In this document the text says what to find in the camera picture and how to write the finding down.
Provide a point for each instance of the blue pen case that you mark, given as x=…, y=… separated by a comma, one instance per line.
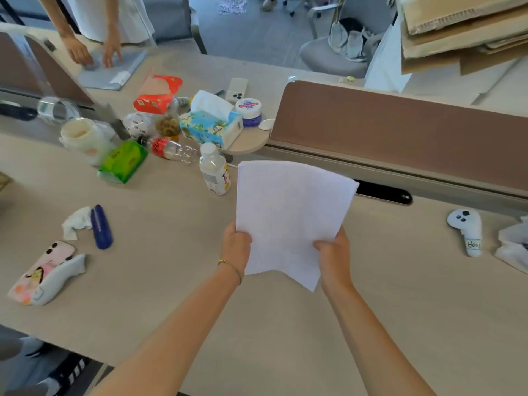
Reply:
x=101, y=226

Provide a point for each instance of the brown desk divider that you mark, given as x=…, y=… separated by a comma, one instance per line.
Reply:
x=404, y=136
x=41, y=65

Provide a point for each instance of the red snack carton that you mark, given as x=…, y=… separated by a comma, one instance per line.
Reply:
x=159, y=94

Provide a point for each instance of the person's right hand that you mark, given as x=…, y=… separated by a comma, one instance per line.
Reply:
x=336, y=263

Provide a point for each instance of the grey office chair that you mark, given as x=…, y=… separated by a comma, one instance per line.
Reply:
x=334, y=49

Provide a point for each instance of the person's right thumb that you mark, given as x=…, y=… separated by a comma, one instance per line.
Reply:
x=324, y=245

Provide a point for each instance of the white plastic bottle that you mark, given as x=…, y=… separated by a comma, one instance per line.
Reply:
x=214, y=171

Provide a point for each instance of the green tissue pack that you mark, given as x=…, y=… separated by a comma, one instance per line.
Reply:
x=123, y=161

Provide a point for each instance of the grey folded cloth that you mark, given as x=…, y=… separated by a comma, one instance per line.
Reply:
x=109, y=70

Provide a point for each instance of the person's right forearm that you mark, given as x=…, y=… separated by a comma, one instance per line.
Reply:
x=373, y=346

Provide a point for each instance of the grey clothing on chair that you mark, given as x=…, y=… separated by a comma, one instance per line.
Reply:
x=350, y=39

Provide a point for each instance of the white jar with purple base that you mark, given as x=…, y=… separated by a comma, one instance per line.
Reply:
x=249, y=111

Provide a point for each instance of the person's left hand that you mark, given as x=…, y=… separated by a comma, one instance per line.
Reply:
x=236, y=248

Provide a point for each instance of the clear bottle with red label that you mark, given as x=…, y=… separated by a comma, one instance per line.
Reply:
x=171, y=149

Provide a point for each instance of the person's left forearm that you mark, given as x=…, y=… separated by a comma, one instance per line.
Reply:
x=165, y=340

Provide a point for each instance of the pink cartoon phone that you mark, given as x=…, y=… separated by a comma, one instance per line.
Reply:
x=35, y=272

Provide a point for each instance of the white phone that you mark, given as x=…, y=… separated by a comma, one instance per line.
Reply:
x=237, y=89

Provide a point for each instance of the white controller with label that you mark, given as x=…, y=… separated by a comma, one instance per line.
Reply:
x=57, y=280

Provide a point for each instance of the white paper sheet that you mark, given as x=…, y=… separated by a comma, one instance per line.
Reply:
x=288, y=218

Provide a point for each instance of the white open plastic jar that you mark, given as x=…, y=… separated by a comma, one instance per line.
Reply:
x=84, y=140

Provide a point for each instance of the clear tape roll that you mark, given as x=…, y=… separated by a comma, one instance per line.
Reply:
x=57, y=109

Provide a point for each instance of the stack of cardboard sheets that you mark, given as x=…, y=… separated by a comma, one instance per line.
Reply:
x=462, y=28

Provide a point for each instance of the blue floral tissue box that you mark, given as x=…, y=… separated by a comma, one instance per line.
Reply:
x=210, y=123

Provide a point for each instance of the small white round lid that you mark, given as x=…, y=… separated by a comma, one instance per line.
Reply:
x=266, y=124

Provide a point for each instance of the person's legs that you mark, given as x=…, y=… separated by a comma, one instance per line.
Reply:
x=37, y=362

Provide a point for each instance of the crumpled white tissue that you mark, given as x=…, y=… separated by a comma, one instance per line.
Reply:
x=76, y=222

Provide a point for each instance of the clear bag with snacks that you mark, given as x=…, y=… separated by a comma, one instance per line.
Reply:
x=159, y=121

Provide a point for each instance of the person's left thumb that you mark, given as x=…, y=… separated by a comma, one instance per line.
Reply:
x=243, y=237

